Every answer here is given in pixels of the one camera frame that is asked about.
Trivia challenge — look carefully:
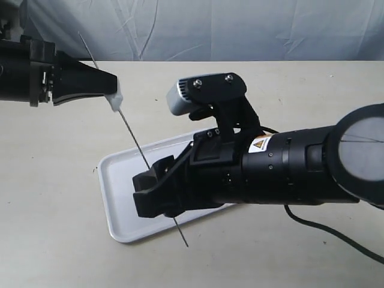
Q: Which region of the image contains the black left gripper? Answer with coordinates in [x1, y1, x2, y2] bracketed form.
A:
[28, 38, 117, 107]

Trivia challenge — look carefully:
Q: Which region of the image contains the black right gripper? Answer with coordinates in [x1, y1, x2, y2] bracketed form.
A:
[133, 128, 252, 218]

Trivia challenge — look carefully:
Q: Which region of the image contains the thin metal skewer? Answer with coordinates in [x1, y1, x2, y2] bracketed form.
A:
[78, 31, 190, 248]

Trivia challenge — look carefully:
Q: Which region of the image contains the white marshmallow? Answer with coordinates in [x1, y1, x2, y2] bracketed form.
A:
[104, 80, 124, 112]

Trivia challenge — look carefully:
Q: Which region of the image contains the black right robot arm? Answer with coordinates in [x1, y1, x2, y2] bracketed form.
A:
[133, 104, 383, 218]

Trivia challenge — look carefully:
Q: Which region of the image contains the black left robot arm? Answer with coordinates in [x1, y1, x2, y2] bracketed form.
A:
[1, 35, 119, 107]

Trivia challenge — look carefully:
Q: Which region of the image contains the white plastic tray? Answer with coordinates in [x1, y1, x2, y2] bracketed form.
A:
[98, 130, 234, 244]

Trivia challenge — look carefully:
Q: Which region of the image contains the white backdrop curtain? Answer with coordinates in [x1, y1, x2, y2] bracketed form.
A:
[19, 1, 383, 61]

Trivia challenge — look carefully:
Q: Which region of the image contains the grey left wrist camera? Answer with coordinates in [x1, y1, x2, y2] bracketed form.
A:
[1, 0, 23, 42]

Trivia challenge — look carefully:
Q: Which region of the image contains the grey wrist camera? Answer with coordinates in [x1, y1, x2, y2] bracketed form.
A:
[1, 0, 23, 42]
[166, 73, 263, 142]

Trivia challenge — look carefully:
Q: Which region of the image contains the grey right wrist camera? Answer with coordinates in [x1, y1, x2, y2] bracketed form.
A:
[166, 73, 263, 142]

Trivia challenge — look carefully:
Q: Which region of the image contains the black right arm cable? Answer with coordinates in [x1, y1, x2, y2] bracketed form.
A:
[260, 125, 384, 268]

